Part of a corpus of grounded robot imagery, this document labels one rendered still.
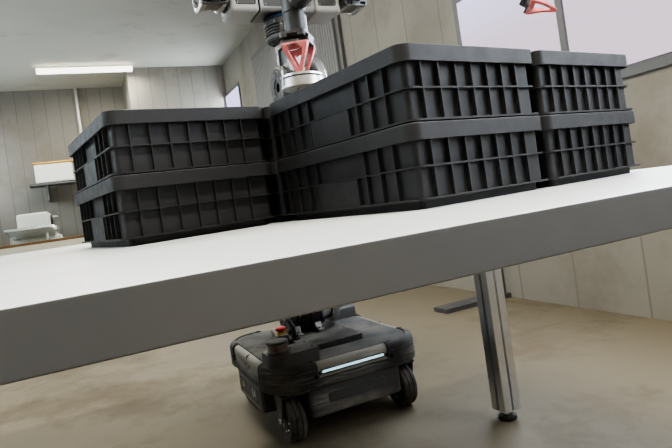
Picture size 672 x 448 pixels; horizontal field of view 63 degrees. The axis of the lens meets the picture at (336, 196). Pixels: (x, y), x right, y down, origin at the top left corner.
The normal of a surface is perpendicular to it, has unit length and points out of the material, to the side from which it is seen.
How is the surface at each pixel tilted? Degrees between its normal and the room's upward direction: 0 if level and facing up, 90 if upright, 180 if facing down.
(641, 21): 90
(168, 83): 90
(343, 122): 90
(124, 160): 90
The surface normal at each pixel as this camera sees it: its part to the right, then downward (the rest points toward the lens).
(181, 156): 0.55, -0.08
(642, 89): -0.90, 0.13
